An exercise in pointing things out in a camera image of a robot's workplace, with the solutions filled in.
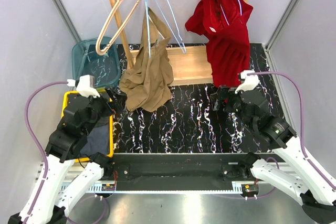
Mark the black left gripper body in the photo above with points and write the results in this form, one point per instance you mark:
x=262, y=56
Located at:
x=101, y=108

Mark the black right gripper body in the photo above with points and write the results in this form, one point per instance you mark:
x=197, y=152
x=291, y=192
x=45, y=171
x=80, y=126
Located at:
x=235, y=103

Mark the tan garment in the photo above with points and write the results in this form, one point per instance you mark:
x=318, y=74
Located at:
x=147, y=83

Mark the red skirt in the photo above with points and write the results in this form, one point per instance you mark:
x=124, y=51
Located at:
x=228, y=47

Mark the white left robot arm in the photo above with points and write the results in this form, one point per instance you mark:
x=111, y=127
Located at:
x=48, y=203

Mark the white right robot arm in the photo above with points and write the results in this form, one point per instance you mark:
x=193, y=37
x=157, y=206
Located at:
x=309, y=188

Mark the beige wooden hanger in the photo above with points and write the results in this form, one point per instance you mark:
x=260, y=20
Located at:
x=120, y=23

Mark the teal plastic basket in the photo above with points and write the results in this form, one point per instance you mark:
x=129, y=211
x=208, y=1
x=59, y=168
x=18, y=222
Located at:
x=105, y=69

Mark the black marble pattern mat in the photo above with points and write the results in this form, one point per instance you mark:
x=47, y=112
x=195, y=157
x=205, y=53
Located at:
x=185, y=124

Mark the yellow plastic bin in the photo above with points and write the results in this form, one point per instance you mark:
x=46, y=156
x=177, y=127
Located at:
x=86, y=159

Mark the wooden clothes rack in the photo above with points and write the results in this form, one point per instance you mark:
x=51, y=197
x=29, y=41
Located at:
x=191, y=68

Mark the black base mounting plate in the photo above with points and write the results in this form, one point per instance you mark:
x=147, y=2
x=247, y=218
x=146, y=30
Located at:
x=160, y=172

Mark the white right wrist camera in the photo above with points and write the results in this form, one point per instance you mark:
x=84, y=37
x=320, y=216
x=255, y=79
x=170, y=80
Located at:
x=249, y=80

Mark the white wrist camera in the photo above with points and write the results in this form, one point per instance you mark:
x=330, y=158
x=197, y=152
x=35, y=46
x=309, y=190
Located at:
x=249, y=80
x=84, y=86

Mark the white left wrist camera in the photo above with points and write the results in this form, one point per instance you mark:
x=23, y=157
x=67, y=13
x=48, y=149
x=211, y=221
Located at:
x=84, y=86

